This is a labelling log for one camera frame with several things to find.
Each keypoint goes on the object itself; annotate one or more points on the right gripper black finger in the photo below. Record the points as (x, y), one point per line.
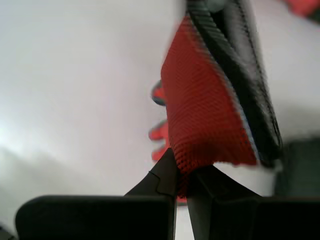
(250, 217)
(100, 217)

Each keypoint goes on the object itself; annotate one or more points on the red and black mesh pouch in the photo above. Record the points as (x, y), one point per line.
(200, 100)

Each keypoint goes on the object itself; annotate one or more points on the black basket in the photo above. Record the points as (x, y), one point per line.
(300, 170)

